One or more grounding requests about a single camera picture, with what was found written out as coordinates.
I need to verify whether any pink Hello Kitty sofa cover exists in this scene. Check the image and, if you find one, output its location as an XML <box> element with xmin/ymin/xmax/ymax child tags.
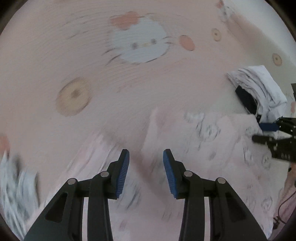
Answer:
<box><xmin>1</xmin><ymin>1</ymin><xmax>295</xmax><ymax>195</ymax></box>

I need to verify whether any grey white print garment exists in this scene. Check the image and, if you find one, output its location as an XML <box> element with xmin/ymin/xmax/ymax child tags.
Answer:
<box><xmin>1</xmin><ymin>152</ymin><xmax>39</xmax><ymax>240</ymax></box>

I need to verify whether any pink cartoon print pajama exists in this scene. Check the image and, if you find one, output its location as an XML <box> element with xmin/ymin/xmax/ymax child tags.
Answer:
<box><xmin>26</xmin><ymin>108</ymin><xmax>287</xmax><ymax>240</ymax></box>

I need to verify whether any folded white black clothes stack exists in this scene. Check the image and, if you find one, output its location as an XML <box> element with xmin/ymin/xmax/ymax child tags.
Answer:
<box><xmin>226</xmin><ymin>65</ymin><xmax>287</xmax><ymax>123</ymax></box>

